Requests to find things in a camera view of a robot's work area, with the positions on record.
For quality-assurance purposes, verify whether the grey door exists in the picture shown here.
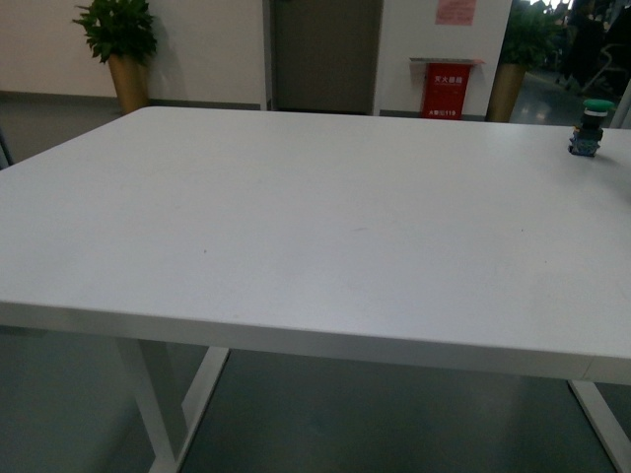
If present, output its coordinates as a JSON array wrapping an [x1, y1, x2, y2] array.
[[271, 0, 384, 115]]

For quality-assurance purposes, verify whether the red fire extinguisher cabinet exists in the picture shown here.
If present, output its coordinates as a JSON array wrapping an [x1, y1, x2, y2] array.
[[409, 57, 484, 120]]

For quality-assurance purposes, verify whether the pink paper notice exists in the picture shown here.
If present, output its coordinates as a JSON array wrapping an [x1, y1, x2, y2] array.
[[435, 0, 477, 27]]

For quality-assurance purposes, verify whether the left potted plant gold vase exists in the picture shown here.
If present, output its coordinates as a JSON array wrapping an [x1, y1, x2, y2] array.
[[73, 0, 157, 114]]

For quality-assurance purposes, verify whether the potted plant gold vase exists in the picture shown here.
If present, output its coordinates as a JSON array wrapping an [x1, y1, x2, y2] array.
[[73, 0, 157, 114], [485, 1, 560, 123]]

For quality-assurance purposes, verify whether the right potted plant gold vase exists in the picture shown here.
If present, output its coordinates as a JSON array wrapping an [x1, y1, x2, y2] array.
[[485, 1, 560, 123]]

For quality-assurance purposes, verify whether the seated person in black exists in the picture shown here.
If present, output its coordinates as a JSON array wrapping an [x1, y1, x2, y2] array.
[[562, 1, 630, 91]]

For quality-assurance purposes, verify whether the white right table leg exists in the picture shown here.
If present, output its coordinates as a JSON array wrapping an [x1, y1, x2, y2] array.
[[568, 380, 630, 473]]

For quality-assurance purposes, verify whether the white table leg frame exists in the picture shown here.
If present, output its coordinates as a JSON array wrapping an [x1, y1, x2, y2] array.
[[115, 338, 231, 473]]

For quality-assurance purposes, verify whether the green push button switch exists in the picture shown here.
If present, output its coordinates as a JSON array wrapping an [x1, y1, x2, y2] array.
[[568, 99, 614, 158]]

